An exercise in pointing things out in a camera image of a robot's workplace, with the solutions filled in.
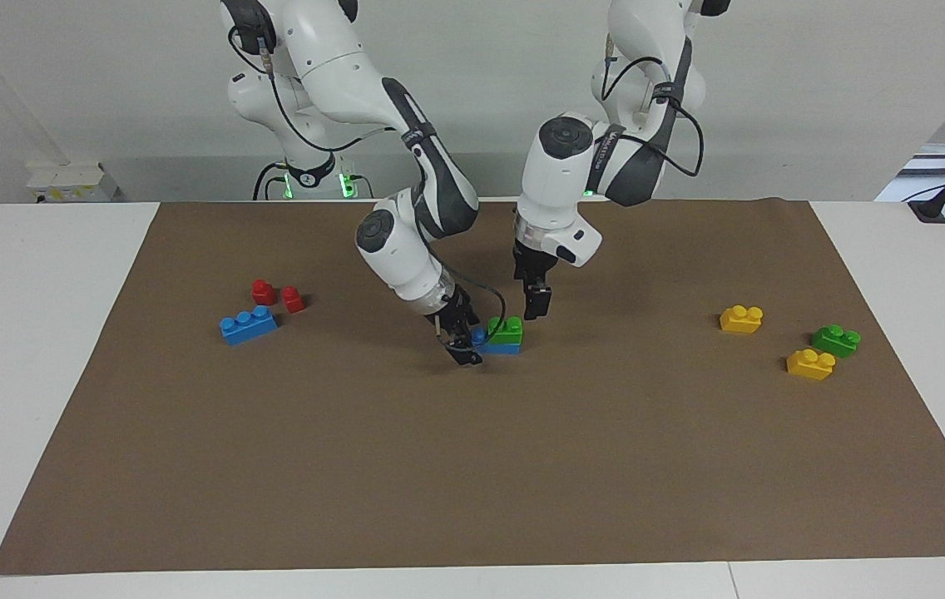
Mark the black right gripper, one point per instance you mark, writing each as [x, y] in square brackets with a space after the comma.
[454, 309]

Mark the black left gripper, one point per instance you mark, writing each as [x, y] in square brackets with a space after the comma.
[535, 268]

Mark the green two-stud block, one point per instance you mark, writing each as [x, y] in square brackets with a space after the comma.
[835, 343]
[507, 333]

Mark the blue three-stud block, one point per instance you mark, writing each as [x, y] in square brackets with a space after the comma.
[248, 329]
[506, 349]

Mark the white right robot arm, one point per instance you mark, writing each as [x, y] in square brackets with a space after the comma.
[339, 66]

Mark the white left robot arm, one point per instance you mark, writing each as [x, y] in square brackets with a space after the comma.
[560, 183]

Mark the small red block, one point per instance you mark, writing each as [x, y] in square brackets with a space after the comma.
[294, 301]
[263, 293]

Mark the yellow two-stud block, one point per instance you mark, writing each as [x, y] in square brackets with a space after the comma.
[809, 366]
[740, 321]

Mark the brown table mat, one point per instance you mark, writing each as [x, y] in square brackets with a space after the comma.
[472, 457]

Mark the white power strip box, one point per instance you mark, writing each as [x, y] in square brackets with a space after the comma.
[65, 183]

